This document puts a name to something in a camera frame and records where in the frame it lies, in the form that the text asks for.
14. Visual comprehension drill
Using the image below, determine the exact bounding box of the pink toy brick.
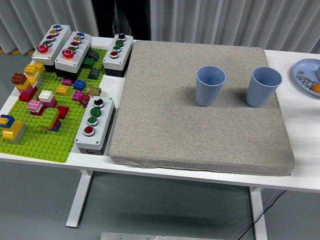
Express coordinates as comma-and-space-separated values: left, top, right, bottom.
72, 90, 85, 102

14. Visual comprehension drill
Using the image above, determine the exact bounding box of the green studded baseplate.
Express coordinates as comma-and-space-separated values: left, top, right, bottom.
0, 47, 109, 164

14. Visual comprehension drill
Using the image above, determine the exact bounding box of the yellow toy brick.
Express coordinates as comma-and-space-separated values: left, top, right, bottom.
56, 84, 70, 97

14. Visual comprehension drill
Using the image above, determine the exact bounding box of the five-button control box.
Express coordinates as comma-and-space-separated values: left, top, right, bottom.
31, 23, 73, 73
54, 30, 93, 81

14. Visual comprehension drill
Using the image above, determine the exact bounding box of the black floor cable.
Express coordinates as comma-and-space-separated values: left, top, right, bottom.
236, 189, 288, 240

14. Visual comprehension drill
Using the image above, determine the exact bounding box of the blue yellow grey brick stack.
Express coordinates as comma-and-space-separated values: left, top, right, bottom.
0, 114, 28, 144

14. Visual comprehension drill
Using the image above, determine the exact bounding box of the white table leg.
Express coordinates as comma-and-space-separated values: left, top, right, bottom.
65, 169, 94, 229
248, 186, 268, 240

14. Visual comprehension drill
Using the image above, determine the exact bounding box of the person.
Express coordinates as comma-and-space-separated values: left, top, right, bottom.
90, 0, 152, 41

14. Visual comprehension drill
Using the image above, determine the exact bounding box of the dark grey sloped brick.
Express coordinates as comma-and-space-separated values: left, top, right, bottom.
87, 49, 100, 62
88, 67, 100, 80

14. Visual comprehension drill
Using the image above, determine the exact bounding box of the light blue plate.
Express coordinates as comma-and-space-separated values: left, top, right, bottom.
292, 58, 320, 97

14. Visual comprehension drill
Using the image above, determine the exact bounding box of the white pink red brick stack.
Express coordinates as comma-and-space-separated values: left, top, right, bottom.
26, 89, 59, 117

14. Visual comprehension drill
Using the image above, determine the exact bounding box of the blue toy brick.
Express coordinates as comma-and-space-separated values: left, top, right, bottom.
73, 78, 87, 91

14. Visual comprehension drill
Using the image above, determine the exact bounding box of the grey-brown fabric mat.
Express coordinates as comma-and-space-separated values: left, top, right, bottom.
109, 40, 296, 177

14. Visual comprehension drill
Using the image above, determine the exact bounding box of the red toy brick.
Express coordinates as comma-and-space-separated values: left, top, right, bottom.
56, 105, 70, 120

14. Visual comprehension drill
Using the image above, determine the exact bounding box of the white pleated curtain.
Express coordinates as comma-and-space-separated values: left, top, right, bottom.
149, 0, 320, 55
0, 0, 99, 55

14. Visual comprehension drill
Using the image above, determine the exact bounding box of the dark green toy brick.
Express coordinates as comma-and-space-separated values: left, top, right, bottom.
82, 57, 95, 70

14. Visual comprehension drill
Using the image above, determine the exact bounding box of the brass valve red handle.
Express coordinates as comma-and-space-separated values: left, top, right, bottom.
79, 85, 103, 108

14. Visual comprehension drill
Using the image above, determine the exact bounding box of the green orange blue brick stack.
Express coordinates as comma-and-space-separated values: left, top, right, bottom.
38, 107, 62, 133

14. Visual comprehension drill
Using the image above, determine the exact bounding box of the blue ribbed cup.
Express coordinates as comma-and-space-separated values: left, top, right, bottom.
195, 65, 227, 108
245, 66, 283, 108

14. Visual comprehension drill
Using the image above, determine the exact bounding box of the yellow brown red brick tower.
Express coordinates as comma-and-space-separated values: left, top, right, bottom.
11, 62, 47, 103

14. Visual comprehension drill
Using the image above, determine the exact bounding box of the four-button control box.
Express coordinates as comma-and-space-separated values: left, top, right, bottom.
102, 33, 135, 78
74, 96, 117, 156

